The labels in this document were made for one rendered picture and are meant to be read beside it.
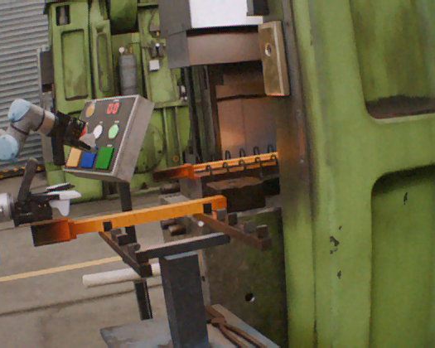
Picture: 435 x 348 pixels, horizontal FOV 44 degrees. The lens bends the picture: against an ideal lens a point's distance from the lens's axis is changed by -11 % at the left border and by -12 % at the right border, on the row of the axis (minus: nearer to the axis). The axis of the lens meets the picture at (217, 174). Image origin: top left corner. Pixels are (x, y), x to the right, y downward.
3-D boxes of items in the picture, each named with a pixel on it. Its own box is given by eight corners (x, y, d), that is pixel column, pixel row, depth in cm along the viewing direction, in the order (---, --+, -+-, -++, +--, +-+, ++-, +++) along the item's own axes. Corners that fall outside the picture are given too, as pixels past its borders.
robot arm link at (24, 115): (3, 118, 171) (15, 94, 170) (29, 130, 178) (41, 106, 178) (9, 124, 165) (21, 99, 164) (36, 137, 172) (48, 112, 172)
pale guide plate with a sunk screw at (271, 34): (282, 95, 128) (273, 21, 125) (265, 94, 137) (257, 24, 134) (291, 94, 129) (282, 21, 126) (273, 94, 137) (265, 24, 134)
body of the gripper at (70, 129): (88, 123, 184) (60, 109, 176) (79, 148, 183) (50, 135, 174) (76, 123, 190) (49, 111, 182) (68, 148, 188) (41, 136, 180)
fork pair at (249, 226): (137, 264, 92) (135, 252, 92) (128, 255, 97) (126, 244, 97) (268, 236, 101) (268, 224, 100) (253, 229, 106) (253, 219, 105)
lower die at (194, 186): (203, 206, 153) (200, 173, 152) (181, 194, 172) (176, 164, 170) (343, 180, 167) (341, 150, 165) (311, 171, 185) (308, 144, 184)
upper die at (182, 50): (189, 66, 147) (186, 30, 146) (167, 69, 166) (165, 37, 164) (331, 56, 161) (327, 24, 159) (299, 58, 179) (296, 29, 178)
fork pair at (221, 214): (118, 246, 103) (117, 235, 103) (111, 239, 108) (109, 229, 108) (238, 223, 112) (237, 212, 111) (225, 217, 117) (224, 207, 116)
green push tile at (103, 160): (106, 169, 191) (113, 147, 192) (94, 168, 196) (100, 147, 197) (110, 170, 192) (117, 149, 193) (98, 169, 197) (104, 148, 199)
